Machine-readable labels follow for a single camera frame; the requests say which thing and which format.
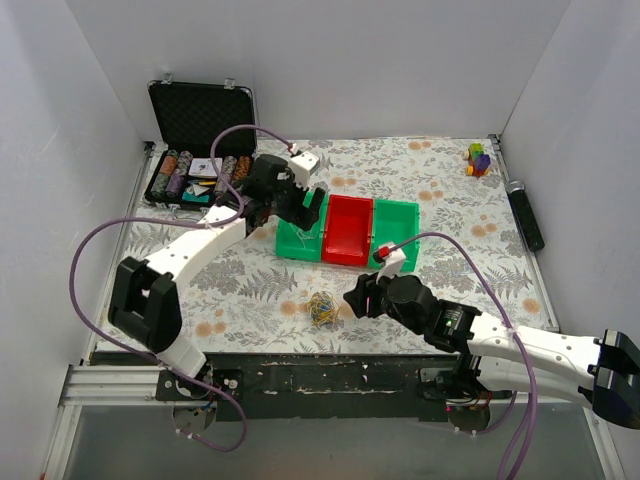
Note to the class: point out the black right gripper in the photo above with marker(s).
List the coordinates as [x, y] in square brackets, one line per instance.
[368, 293]

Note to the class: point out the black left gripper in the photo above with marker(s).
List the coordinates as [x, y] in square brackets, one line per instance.
[304, 208]

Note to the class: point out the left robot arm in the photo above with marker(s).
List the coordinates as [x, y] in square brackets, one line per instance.
[145, 302]

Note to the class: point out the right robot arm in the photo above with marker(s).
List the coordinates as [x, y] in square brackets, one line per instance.
[601, 373]

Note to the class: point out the left green plastic bin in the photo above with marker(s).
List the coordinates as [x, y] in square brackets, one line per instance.
[294, 243]

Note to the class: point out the green plastic bin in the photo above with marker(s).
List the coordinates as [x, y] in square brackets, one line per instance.
[294, 243]
[393, 222]

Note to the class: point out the red plastic bin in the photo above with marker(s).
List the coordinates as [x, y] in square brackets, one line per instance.
[347, 235]

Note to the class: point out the right green plastic bin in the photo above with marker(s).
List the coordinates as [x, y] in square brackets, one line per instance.
[393, 222]

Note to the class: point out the playing card deck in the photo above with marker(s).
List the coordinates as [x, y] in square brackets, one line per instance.
[205, 168]

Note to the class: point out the black poker chip case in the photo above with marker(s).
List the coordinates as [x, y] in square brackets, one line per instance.
[190, 116]

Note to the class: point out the colourful toy block train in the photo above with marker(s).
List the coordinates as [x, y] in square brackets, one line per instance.
[478, 161]

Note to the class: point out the black cylindrical flashlight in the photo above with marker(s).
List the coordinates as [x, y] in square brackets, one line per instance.
[524, 215]

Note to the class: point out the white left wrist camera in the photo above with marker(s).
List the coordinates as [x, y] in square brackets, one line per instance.
[303, 165]

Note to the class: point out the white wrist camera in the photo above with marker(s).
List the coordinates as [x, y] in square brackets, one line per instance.
[303, 165]
[391, 258]

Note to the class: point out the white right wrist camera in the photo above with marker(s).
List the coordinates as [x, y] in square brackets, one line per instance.
[391, 258]

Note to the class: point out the black table front rail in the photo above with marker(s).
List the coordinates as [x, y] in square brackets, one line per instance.
[284, 386]

